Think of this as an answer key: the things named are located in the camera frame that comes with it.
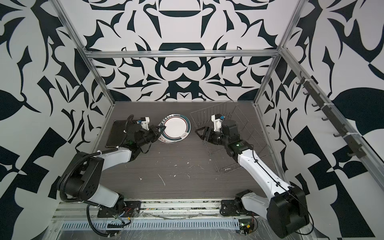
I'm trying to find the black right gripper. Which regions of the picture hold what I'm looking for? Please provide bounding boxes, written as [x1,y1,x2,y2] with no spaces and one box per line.
[196,126,231,148]

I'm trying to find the round white plate green rim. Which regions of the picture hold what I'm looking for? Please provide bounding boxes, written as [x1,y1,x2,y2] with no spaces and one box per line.
[159,114,191,142]

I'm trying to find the black plate orange rim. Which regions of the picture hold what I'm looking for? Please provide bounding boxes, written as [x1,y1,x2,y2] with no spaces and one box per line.
[105,120,135,148]

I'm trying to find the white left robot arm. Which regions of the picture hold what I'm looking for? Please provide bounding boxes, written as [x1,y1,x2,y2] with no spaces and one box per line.
[57,115,166,238]

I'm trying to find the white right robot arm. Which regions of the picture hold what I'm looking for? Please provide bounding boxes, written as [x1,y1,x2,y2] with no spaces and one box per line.
[195,119,314,239]

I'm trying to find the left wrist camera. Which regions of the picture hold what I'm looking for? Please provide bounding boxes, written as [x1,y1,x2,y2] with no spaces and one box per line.
[137,117,150,131]

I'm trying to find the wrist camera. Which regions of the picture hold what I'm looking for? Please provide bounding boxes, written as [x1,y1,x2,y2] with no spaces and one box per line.
[211,114,226,132]
[137,117,150,131]

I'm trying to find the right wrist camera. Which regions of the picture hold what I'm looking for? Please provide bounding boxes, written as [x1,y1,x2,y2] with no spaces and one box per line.
[211,114,226,132]

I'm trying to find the wire metal dish rack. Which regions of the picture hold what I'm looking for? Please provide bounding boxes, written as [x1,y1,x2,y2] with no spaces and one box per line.
[191,101,272,175]

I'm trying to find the white cable duct strip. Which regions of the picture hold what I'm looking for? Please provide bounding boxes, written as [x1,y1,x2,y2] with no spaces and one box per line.
[61,219,241,231]

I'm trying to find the aluminium cage frame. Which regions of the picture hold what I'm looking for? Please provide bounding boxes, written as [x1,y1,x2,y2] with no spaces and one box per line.
[60,1,384,199]

